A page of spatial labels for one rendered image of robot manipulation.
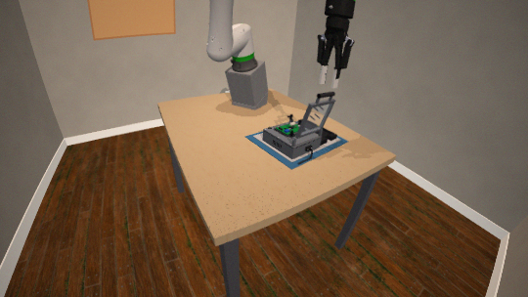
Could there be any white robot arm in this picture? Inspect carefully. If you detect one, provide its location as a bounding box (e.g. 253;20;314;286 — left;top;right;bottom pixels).
206;0;356;72

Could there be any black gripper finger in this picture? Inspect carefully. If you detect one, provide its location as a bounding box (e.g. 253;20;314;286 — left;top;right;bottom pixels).
331;35;355;89
317;34;334;84

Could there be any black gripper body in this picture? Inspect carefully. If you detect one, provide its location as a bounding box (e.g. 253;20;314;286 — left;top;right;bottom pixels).
325;17;350;46

